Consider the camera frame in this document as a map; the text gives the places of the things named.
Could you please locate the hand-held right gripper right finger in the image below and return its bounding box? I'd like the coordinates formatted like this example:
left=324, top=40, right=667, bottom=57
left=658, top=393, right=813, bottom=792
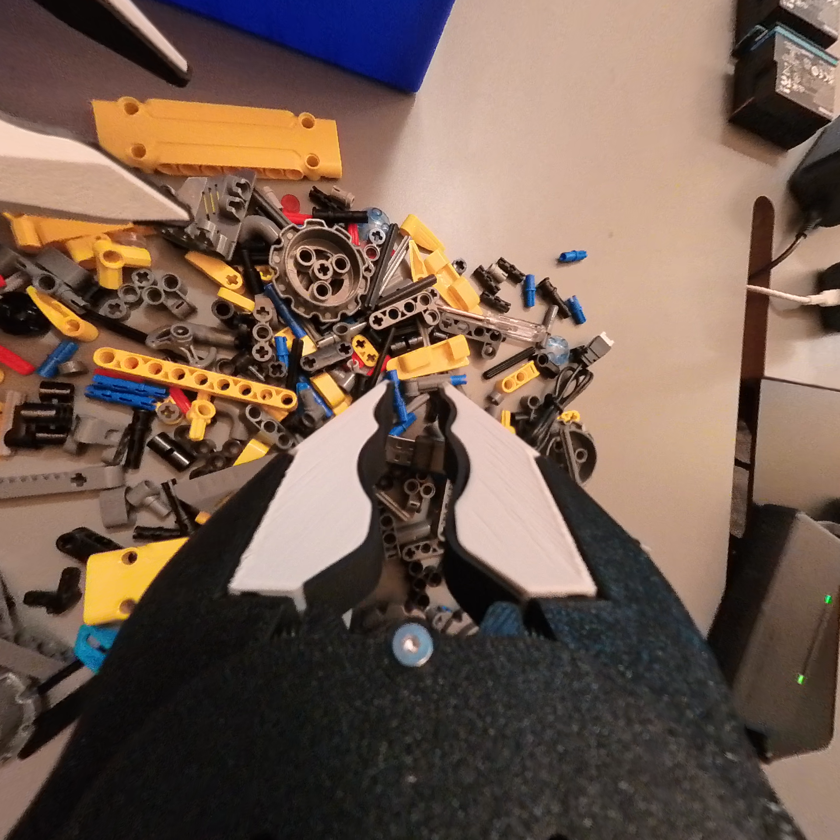
left=437, top=382, right=599, bottom=624

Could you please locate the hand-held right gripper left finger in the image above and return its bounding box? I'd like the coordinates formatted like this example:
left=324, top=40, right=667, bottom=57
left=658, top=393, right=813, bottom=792
left=228, top=381, right=393, bottom=613

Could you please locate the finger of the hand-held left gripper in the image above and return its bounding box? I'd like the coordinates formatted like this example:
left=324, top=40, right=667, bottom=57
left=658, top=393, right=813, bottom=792
left=36, top=0, right=193, bottom=88
left=0, top=112, right=193, bottom=228

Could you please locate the pile of toy brick pieces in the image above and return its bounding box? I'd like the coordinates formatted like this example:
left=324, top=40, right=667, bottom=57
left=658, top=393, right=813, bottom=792
left=0, top=97, right=618, bottom=765

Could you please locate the dark grey toothed wheel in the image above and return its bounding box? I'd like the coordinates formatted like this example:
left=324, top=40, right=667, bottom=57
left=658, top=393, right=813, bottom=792
left=0, top=666, right=43, bottom=765

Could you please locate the yellow flat brick panel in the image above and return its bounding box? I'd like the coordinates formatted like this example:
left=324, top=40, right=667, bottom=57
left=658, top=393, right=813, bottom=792
left=92, top=97, right=343, bottom=180
left=83, top=538, right=193, bottom=626

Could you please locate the blue plastic storage bin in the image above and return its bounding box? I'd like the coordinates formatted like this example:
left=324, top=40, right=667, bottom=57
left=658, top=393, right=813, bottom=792
left=157, top=0, right=457, bottom=94

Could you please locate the cyan brick separator tool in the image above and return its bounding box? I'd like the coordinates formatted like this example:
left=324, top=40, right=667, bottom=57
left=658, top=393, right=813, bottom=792
left=73, top=623, right=120, bottom=672

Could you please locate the black power adapter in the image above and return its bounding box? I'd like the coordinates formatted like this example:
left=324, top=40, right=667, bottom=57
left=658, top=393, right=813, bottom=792
left=707, top=502, right=840, bottom=763

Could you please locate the long black brick beam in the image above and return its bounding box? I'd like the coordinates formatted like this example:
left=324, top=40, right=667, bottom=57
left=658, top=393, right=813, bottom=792
left=20, top=682, right=93, bottom=762

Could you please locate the black two-slot battery charger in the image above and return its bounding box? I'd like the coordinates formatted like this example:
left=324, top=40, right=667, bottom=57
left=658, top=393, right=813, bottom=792
left=815, top=262, right=840, bottom=332

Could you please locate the black open-lid battery charger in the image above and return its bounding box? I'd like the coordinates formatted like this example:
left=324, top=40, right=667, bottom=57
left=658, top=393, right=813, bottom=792
left=787, top=115, right=840, bottom=231

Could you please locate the black USB cable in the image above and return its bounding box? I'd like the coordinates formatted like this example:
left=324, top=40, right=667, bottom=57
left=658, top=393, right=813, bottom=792
left=382, top=331, right=616, bottom=472

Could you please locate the white charging cable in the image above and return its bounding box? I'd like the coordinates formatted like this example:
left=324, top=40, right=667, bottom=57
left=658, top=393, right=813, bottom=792
left=746, top=283, right=833, bottom=309

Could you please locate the black charging cable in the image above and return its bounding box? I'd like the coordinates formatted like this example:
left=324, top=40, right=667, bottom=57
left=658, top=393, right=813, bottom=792
left=748, top=217, right=821, bottom=283

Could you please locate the black camera battery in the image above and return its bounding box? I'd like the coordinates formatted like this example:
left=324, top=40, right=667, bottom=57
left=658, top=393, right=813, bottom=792
left=735, top=0, right=840, bottom=48
left=728, top=26, right=840, bottom=150

